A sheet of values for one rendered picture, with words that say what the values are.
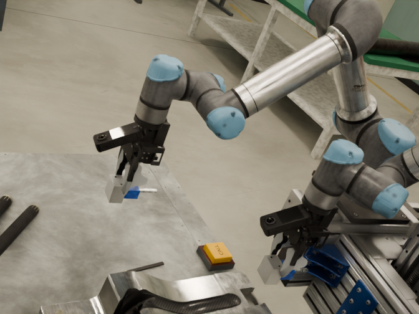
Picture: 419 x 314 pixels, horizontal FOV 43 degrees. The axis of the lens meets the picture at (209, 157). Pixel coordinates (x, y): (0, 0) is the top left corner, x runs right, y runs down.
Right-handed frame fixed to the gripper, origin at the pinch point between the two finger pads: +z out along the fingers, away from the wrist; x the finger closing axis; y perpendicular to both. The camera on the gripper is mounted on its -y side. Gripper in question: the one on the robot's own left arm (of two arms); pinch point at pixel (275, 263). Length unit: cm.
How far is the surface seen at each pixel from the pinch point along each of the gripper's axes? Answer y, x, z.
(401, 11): 471, 500, 18
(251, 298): -4.9, -3.3, 8.5
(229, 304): -13.1, -6.4, 6.8
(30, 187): -52, 43, 15
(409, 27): 474, 475, 29
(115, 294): -41.5, -6.5, 2.6
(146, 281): -34.0, -3.1, 2.5
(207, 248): -8.2, 17.3, 11.5
